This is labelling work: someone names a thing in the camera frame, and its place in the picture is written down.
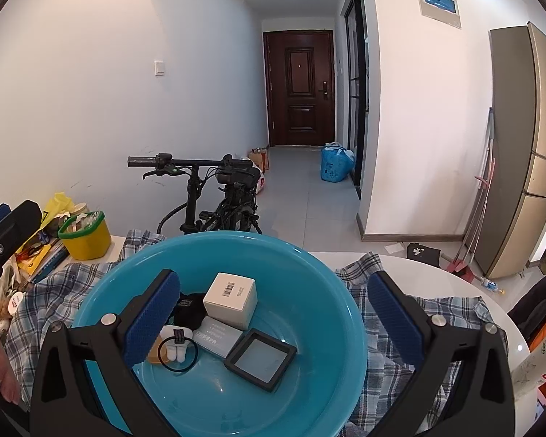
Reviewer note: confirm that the black cloth on floor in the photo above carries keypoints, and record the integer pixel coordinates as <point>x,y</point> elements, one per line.
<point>421,251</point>

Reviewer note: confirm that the brown paper bag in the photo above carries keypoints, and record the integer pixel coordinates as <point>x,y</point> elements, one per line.
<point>260,159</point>

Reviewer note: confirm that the white paper sheet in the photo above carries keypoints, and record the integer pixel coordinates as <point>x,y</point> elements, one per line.
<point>393,248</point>

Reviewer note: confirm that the black jacket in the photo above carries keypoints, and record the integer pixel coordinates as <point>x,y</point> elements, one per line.
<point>541,300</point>

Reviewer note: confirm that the brown entrance door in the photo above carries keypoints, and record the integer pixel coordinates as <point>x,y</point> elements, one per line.
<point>300,91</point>

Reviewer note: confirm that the white socks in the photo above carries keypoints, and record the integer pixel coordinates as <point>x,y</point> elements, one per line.
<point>177,353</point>

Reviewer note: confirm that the clear plastic bag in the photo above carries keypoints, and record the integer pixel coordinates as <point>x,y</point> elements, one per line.
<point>7,291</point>

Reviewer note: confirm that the black square frame case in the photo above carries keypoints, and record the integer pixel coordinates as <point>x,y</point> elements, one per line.
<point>259,359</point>

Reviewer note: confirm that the black framed glass door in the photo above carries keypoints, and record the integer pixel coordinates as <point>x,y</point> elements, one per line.
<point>357,100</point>

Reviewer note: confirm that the blue plastic bag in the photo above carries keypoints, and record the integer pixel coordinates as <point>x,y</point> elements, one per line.
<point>334,166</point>

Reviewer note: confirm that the black hair scrunchie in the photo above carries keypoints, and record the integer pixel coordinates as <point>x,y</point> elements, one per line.
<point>193,309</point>

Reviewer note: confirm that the white wall switch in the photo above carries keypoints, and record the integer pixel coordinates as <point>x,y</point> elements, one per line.
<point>160,68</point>

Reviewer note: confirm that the mop poles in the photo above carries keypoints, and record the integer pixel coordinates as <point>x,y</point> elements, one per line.
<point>482,191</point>

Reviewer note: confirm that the cream floral cylinder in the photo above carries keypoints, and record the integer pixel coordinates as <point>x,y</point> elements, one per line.
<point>537,359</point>

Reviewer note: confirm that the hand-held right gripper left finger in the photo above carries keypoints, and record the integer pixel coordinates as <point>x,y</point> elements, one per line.
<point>150,323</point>

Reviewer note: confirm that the clear water bottle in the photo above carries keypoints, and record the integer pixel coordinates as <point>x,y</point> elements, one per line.
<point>491,284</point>

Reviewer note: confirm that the white red bag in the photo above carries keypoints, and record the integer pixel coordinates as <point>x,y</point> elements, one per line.
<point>261,182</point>

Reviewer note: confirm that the blue plastic basin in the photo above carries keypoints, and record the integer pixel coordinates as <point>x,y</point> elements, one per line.
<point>300,373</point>

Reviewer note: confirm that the person's left hand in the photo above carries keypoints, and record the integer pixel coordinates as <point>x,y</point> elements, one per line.
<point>4,364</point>

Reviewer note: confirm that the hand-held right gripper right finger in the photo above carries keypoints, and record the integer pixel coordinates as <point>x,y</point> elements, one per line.
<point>398,323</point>

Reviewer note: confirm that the stack of books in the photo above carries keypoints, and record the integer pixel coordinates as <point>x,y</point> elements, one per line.
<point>50,261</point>

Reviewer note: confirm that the gold refrigerator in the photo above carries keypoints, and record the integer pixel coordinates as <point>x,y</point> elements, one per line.
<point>509,145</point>

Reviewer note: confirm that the beige cube box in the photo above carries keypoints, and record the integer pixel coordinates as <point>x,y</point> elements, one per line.
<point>230,302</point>

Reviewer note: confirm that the yellow plastic bag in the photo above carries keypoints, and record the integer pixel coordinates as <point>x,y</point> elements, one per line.
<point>57,202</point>

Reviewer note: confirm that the blue plaid cloth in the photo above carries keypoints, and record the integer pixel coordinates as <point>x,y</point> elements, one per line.
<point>50,291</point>

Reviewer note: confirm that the black bicycle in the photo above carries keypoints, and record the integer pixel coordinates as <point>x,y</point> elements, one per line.
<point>232,200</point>

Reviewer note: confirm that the white round desktop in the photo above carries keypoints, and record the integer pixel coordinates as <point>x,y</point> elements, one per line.
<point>437,277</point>

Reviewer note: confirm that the yellow bucket with green rim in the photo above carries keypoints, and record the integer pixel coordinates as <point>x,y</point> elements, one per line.
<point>88,241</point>

